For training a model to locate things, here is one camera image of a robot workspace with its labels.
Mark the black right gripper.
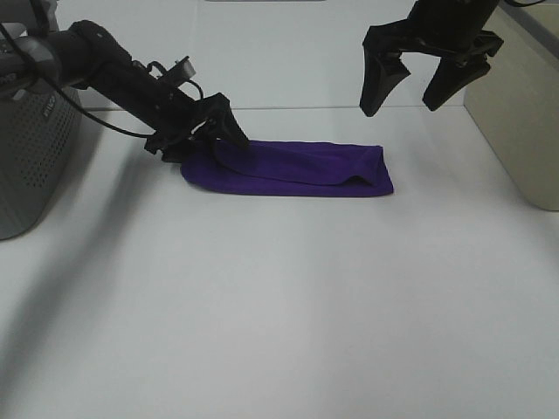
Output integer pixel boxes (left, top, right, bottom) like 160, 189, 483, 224
359, 19, 504, 117

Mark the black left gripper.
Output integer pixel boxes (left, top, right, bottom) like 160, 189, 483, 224
144, 92, 250, 162

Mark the purple towel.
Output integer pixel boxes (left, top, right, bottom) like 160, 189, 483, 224
181, 141, 394, 198

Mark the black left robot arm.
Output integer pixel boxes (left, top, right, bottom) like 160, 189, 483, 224
1, 20, 249, 163

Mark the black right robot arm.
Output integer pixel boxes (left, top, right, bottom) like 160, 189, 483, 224
359, 0, 503, 117

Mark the beige plastic bin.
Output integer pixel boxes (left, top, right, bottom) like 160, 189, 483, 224
465, 1, 558, 211

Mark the grey perforated laundry basket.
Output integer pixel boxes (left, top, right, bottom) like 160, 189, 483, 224
1, 91, 81, 240

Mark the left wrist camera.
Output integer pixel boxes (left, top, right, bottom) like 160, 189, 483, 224
147, 56, 196, 87

